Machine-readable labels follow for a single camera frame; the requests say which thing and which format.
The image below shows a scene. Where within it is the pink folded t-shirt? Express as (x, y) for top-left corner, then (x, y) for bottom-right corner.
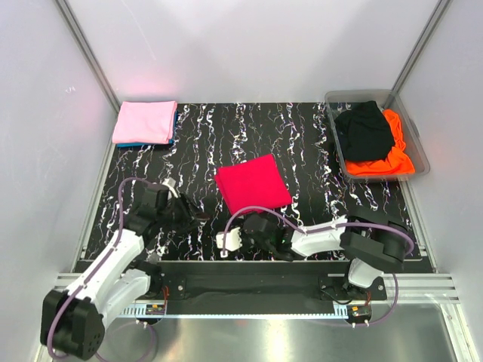
(112, 101), (177, 145)

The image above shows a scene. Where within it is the aluminium frame post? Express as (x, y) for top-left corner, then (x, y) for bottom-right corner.
(392, 0), (453, 94)
(52, 0), (122, 114)

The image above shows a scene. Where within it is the black t-shirt in bin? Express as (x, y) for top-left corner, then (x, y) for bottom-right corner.
(335, 100), (395, 162)

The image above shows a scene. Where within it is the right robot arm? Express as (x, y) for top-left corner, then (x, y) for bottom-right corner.
(240, 207), (414, 304)

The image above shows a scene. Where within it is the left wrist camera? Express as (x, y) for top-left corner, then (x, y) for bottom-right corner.
(142, 179), (179, 209)

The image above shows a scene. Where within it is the aluminium front rail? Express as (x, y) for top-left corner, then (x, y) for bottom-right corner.
(51, 273), (465, 321)

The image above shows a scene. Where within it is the red t-shirt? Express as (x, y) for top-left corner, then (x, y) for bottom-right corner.
(214, 154), (292, 214)

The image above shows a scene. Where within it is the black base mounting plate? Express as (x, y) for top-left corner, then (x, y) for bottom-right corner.
(158, 261), (387, 318)

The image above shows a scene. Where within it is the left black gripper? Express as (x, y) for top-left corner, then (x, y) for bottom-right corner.
(158, 192), (208, 233)

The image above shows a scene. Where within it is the purple cable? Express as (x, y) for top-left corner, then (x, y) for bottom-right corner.
(47, 176), (159, 361)
(222, 206), (416, 327)

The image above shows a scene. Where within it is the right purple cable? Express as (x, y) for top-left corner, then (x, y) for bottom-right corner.
(222, 206), (416, 327)

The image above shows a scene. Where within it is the left aluminium frame post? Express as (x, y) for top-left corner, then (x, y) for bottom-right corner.
(52, 0), (122, 114)

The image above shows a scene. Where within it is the clear plastic bin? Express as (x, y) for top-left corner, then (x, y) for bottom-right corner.
(325, 90), (430, 182)

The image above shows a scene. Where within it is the black marbled table mat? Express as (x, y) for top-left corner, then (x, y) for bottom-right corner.
(81, 103), (411, 262)

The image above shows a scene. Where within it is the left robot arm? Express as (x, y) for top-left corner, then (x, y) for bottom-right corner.
(40, 190), (210, 360)

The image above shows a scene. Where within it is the right aluminium frame post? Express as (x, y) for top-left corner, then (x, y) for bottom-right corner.
(392, 0), (453, 94)

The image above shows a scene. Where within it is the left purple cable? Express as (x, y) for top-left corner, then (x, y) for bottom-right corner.
(47, 176), (159, 361)

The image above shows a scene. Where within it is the blue folded t-shirt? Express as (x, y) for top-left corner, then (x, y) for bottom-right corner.
(116, 111), (179, 148)

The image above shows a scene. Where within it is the orange t-shirt in bin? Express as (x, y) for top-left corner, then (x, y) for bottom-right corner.
(345, 109), (415, 176)

